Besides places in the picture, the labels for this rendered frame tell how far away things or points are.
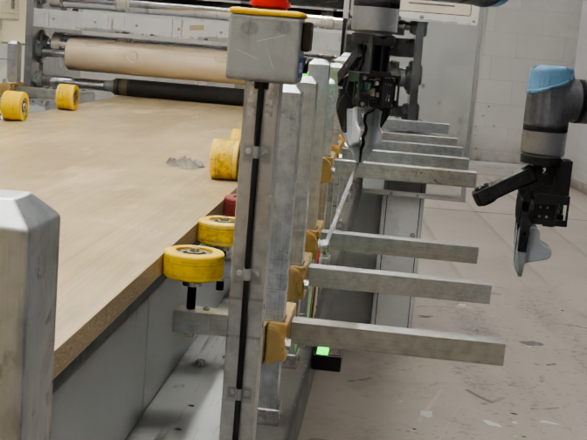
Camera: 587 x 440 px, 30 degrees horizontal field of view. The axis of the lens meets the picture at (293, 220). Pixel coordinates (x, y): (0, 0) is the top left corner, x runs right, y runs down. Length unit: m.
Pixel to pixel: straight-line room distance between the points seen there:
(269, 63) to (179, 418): 0.74
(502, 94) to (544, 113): 8.79
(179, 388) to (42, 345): 1.40
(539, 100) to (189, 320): 0.75
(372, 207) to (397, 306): 0.40
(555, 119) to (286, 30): 0.89
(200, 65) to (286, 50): 3.16
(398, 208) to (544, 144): 2.35
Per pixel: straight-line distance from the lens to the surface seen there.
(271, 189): 1.10
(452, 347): 1.44
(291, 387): 1.59
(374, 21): 1.78
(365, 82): 1.78
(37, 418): 0.40
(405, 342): 1.44
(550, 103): 1.88
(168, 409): 1.70
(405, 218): 4.21
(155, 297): 1.68
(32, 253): 0.37
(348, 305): 4.41
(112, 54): 4.30
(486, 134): 10.68
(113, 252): 1.44
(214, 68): 4.22
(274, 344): 1.38
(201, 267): 1.42
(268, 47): 1.07
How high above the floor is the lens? 1.20
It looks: 10 degrees down
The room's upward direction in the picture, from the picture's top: 5 degrees clockwise
